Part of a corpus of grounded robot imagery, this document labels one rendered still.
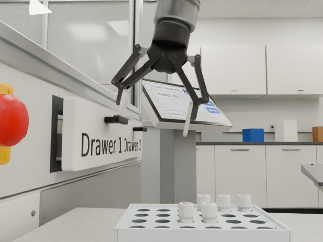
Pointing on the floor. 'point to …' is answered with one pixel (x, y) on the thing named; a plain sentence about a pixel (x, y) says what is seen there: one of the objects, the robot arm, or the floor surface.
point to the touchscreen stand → (178, 166)
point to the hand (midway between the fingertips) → (152, 124)
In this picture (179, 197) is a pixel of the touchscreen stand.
